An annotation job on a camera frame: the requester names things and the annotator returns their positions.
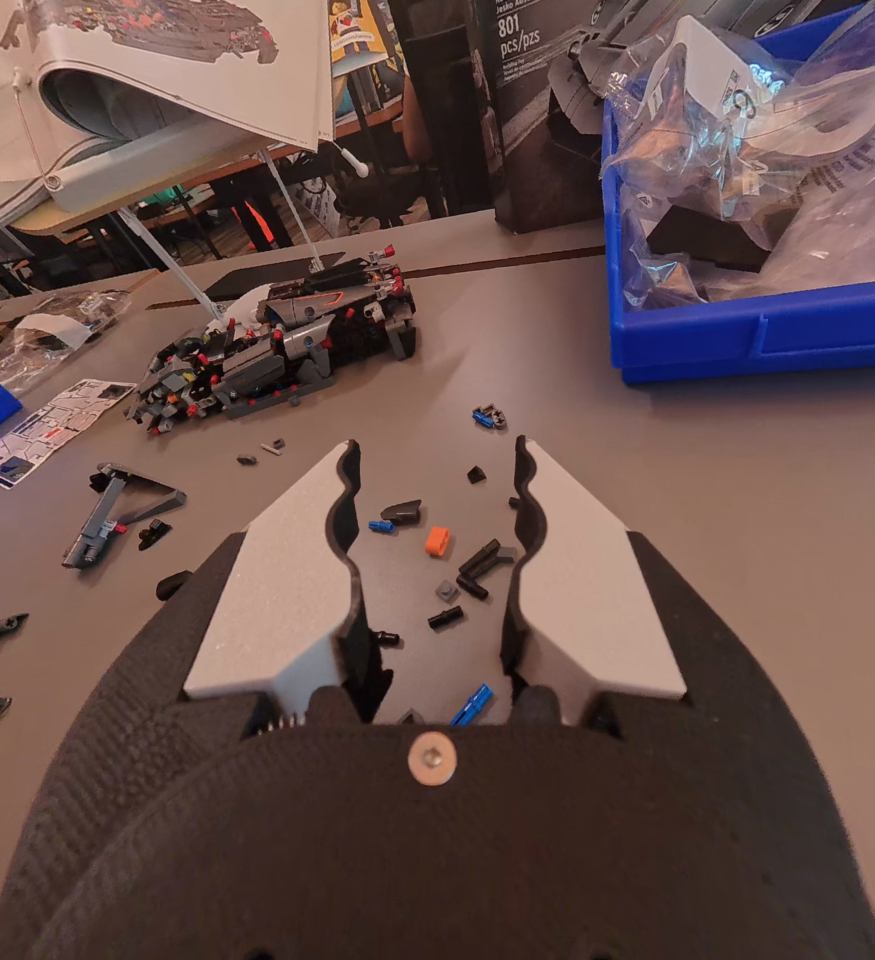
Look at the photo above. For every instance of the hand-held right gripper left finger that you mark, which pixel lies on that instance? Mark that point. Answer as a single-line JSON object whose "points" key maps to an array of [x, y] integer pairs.
{"points": [[287, 600]]}

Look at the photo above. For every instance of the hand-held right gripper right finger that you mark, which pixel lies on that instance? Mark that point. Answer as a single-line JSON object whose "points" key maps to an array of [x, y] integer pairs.
{"points": [[595, 600]]}

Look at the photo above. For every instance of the toy car model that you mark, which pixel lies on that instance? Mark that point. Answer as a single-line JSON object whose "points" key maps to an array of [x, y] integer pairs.
{"points": [[295, 337]]}

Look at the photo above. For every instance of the toy set box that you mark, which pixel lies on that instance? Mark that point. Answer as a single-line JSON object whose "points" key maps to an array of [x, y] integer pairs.
{"points": [[527, 150]]}

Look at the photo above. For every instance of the black rounded piece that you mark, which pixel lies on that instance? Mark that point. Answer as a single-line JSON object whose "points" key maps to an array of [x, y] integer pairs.
{"points": [[173, 585]]}

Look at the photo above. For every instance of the black angled connector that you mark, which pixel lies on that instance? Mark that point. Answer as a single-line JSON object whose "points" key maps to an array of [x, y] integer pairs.
{"points": [[479, 562]]}

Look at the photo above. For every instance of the black curved slope piece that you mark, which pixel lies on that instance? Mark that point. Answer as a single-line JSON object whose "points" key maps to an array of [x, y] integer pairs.
{"points": [[401, 511]]}

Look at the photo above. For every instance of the small grey plate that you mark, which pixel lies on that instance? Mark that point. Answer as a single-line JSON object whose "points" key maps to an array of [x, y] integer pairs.
{"points": [[447, 591]]}

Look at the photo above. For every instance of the small black connector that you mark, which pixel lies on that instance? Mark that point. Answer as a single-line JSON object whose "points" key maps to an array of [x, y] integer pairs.
{"points": [[154, 534]]}

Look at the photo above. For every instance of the small grey pin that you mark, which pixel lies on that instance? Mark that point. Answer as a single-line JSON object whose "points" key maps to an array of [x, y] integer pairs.
{"points": [[272, 447]]}

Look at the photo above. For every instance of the long blue axle pin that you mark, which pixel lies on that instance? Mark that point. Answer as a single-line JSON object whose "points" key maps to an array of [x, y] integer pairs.
{"points": [[471, 703]]}

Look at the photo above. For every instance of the orange toy piece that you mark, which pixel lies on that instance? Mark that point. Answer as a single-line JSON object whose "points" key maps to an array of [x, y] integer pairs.
{"points": [[438, 541]]}

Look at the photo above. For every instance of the grey triangular panel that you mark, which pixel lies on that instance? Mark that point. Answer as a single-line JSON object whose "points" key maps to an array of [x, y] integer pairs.
{"points": [[145, 482]]}

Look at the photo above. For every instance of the blue pin with dark connector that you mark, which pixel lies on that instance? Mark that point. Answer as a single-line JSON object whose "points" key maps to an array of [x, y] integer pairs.
{"points": [[490, 417]]}

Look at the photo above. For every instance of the plain blue bin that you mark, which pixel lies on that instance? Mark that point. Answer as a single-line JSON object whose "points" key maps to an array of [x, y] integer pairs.
{"points": [[707, 345]]}

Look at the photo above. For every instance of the sticker sheet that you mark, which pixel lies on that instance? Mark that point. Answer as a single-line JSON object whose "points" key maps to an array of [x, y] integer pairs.
{"points": [[40, 435]]}

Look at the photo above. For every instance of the clear bag with paper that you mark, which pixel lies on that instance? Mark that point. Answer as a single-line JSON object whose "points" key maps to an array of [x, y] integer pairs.
{"points": [[55, 337]]}

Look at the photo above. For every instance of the white book stand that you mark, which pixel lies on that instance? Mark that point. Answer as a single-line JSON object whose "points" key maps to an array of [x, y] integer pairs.
{"points": [[167, 165]]}

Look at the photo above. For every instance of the tan background table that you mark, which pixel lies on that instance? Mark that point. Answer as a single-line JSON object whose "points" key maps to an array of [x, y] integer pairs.
{"points": [[40, 221]]}

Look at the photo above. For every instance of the instruction booklet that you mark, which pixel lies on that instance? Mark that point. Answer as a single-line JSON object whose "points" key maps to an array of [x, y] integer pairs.
{"points": [[182, 82]]}

